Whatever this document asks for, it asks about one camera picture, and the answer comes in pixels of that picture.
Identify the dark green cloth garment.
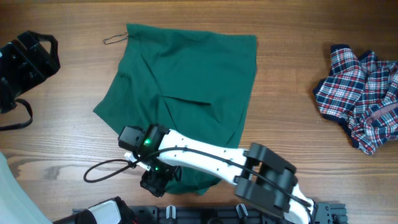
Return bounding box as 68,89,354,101
92,23,259,196

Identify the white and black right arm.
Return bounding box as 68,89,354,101
134,125,315,223

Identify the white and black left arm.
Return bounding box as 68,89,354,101
1,30,137,224

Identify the plaid red blue shirt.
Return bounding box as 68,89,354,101
312,44,397,155

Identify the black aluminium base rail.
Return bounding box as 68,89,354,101
130,202,348,224

